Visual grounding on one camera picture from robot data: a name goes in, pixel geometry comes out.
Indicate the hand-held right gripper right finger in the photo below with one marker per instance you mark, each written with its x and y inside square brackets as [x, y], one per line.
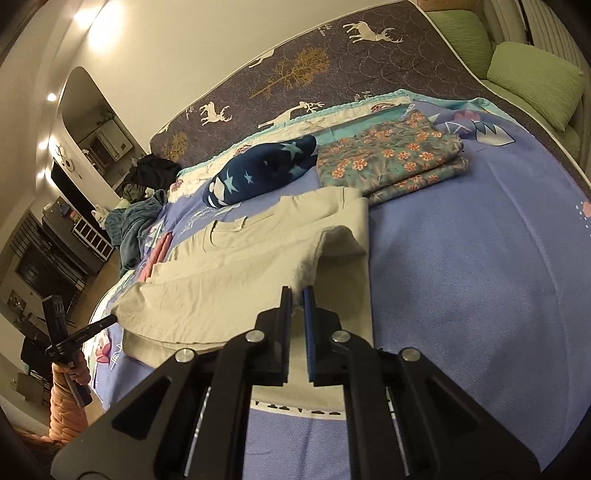
[308, 332]

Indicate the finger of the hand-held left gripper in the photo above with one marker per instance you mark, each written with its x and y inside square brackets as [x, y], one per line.
[92, 328]

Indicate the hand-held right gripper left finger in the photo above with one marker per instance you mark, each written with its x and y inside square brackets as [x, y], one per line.
[285, 341]

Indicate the cream long-sleeve shirt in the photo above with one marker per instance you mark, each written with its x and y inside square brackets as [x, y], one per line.
[231, 277]

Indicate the pink-sleeved left forearm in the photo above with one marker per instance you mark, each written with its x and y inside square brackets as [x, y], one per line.
[67, 410]

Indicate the black clothes pile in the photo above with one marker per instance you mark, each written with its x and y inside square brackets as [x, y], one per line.
[154, 168]

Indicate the person's left hand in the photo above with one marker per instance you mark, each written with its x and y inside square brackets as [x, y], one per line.
[82, 371]

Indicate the black shelf unit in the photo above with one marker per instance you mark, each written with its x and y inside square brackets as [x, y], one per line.
[46, 267]

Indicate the white rack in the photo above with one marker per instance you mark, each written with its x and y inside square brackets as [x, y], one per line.
[92, 237]

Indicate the pink folded cloth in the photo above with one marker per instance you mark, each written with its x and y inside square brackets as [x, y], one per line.
[159, 254]

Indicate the white cat figure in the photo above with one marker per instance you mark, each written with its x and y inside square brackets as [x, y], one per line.
[99, 217]

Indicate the teal blanket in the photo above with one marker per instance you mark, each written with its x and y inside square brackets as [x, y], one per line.
[134, 221]

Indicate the grey-green garment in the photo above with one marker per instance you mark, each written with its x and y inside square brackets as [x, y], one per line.
[134, 191]

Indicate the navy star-pattern pillow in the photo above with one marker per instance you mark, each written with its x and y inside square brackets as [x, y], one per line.
[263, 168]

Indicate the ceiling spotlight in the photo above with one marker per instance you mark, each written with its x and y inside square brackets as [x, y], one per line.
[42, 144]
[51, 97]

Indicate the folded floral cloth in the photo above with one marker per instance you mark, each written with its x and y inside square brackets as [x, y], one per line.
[392, 152]

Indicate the cream quilt with teal edge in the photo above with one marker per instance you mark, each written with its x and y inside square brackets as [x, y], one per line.
[351, 113]

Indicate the dark deer-print mattress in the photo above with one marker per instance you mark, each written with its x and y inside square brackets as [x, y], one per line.
[369, 60]

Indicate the small green pillow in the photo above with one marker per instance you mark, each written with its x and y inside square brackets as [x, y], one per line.
[461, 39]

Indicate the large green pillow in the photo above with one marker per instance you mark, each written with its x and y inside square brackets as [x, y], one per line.
[531, 78]

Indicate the tan pillow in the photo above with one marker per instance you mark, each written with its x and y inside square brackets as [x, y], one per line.
[443, 4]

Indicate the white curtain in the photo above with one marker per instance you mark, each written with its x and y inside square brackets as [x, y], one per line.
[545, 27]

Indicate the deer wall clock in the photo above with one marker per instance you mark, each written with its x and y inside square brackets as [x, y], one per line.
[67, 164]

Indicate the white wall cabinet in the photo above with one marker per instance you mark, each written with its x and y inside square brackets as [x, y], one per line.
[111, 143]

